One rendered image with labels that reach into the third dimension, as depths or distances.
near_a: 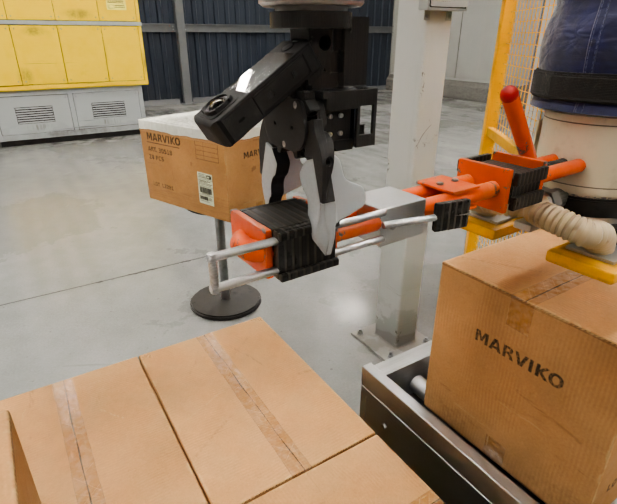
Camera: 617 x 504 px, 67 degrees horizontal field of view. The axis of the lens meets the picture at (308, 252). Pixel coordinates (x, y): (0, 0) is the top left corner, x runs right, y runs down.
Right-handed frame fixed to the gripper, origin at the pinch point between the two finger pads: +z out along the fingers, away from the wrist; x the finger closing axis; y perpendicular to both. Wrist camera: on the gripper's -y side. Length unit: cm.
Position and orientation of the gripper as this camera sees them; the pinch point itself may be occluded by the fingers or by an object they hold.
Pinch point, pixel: (293, 232)
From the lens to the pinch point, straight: 47.8
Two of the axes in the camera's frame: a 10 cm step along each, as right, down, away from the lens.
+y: 8.3, -2.3, 5.0
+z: 0.0, 9.1, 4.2
